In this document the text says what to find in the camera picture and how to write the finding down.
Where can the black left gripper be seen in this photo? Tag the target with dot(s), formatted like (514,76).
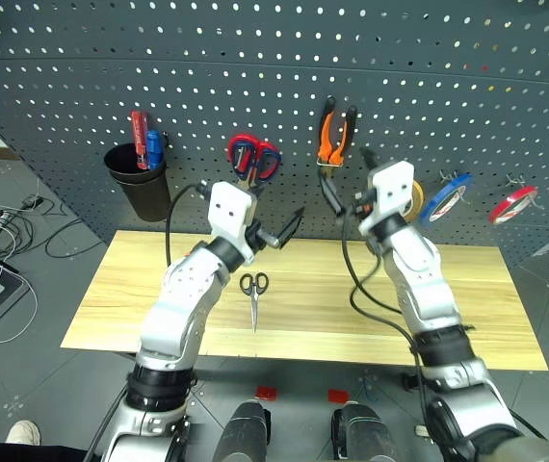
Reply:
(255,236)

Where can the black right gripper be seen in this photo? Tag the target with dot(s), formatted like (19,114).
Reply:
(362,207)

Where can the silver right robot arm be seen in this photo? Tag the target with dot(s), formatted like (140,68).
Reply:
(424,289)

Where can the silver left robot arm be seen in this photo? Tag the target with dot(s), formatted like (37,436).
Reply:
(183,298)

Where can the yellow tape roll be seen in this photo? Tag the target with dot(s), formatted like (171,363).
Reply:
(419,197)

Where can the blue tape roll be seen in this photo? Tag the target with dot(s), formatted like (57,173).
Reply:
(431,207)

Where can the metal pegboard hook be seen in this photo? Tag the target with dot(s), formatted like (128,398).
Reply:
(515,181)
(448,177)

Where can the dark grey pegboard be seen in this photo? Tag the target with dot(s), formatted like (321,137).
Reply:
(255,62)

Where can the red tape roll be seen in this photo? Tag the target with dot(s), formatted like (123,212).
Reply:
(510,199)

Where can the orange and black pliers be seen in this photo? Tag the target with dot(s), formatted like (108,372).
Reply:
(325,139)

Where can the red and blue scissors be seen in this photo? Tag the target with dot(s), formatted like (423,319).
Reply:
(243,138)

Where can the black plastic cup holder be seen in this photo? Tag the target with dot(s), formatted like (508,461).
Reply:
(147,197)

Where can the blue screwdriver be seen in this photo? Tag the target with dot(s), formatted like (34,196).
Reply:
(154,146)

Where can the red floor marker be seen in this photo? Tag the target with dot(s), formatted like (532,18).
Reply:
(266,392)
(338,396)

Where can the red screwdriver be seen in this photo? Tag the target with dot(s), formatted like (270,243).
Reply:
(139,135)

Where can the dark rounded robot leg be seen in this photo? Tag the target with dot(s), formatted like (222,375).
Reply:
(243,433)
(363,435)

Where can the black power strip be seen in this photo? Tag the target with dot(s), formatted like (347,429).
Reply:
(33,201)

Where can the white shoe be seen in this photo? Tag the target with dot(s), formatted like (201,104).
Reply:
(23,431)

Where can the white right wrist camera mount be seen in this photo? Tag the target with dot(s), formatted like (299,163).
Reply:
(392,185)

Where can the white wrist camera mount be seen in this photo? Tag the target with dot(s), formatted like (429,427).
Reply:
(228,212)
(392,185)

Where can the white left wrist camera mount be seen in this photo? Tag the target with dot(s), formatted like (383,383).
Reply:
(228,212)

